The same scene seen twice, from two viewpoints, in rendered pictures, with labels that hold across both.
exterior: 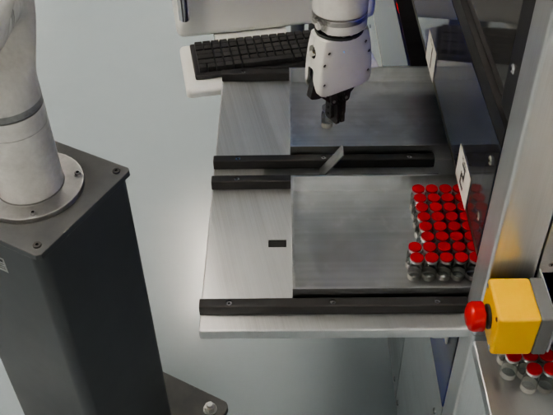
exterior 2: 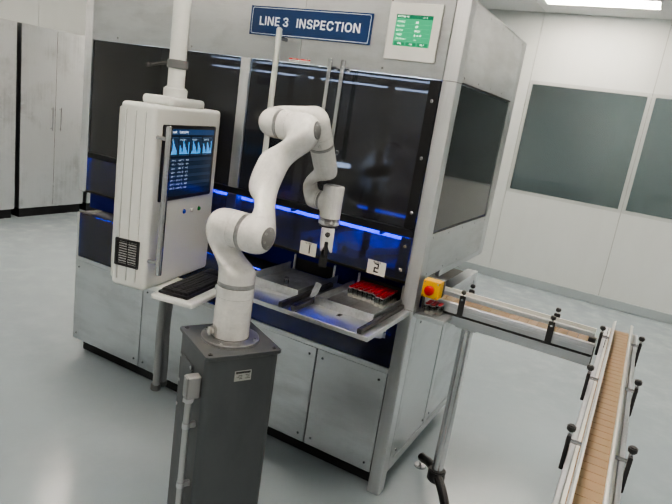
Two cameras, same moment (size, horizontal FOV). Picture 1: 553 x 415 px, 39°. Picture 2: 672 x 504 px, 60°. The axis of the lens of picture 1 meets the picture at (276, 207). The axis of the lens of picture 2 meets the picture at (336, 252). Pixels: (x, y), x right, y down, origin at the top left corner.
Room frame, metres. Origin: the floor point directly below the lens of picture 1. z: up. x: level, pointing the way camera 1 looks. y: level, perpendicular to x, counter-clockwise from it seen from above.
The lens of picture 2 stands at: (0.03, 1.92, 1.64)
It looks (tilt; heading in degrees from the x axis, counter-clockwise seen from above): 14 degrees down; 296
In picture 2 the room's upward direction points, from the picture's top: 9 degrees clockwise
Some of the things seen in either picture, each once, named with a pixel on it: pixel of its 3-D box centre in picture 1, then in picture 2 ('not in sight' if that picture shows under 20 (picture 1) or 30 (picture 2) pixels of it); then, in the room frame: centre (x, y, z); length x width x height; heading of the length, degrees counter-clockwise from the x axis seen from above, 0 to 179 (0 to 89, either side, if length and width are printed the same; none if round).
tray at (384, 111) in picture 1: (377, 110); (293, 278); (1.24, -0.20, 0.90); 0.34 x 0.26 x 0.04; 89
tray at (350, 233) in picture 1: (396, 234); (362, 299); (0.90, -0.19, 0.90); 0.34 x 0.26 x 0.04; 89
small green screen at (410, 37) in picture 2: not in sight; (413, 32); (0.91, -0.28, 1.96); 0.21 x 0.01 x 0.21; 179
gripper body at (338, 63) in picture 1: (337, 53); (326, 236); (1.06, -0.10, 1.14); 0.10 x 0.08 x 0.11; 120
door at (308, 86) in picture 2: not in sight; (287, 132); (1.43, -0.31, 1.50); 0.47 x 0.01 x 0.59; 179
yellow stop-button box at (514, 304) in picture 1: (515, 315); (433, 288); (0.65, -0.31, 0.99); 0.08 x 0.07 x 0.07; 89
